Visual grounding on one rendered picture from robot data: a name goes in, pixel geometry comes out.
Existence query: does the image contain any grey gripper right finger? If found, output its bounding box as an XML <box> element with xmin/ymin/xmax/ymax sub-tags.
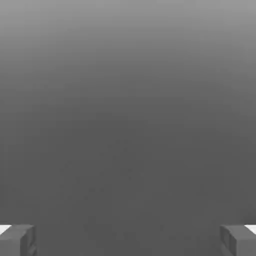
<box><xmin>219</xmin><ymin>224</ymin><xmax>256</xmax><ymax>256</ymax></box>

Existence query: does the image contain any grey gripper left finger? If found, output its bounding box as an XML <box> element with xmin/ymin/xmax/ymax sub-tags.
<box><xmin>0</xmin><ymin>224</ymin><xmax>38</xmax><ymax>256</ymax></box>

